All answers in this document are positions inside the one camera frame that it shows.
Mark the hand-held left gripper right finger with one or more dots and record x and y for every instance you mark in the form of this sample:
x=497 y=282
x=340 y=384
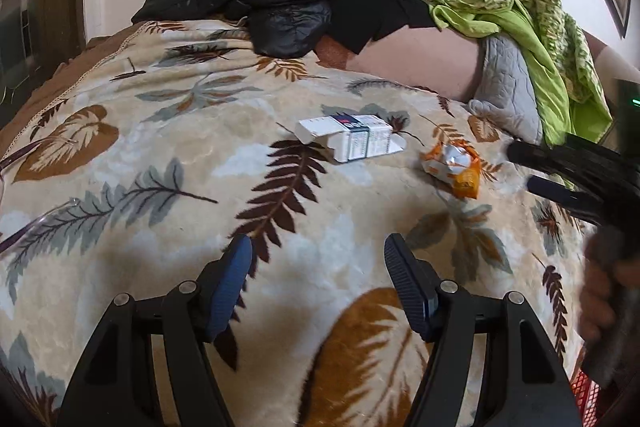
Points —
x=407 y=282

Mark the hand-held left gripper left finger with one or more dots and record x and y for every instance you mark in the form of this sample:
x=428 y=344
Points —
x=232 y=282

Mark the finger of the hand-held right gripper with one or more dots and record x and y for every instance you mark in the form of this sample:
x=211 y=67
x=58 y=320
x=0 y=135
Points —
x=560 y=196
x=560 y=157

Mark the orange snack packet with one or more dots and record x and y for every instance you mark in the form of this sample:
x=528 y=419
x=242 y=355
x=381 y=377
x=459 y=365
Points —
x=465 y=177

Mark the white medicine box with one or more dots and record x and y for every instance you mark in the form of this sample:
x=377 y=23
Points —
x=350 y=142

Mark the person's right hand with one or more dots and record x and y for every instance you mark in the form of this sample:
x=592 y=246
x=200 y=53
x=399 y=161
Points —
x=600 y=292

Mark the grey quilted pillow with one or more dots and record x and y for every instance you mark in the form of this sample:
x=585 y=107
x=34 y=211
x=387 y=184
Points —
x=510 y=92

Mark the green quilt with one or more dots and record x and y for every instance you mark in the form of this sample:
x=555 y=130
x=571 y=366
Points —
x=540 y=37

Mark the leaf print blanket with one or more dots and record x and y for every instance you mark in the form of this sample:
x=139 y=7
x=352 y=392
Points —
x=150 y=167

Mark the pink bed sheet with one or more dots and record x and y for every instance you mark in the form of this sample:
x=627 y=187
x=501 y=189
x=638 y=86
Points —
x=425 y=57

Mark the red plastic crate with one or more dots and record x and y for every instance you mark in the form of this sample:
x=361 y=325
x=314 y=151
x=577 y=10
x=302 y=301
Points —
x=590 y=399

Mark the black cloth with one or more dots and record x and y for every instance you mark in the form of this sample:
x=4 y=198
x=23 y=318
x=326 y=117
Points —
x=380 y=17

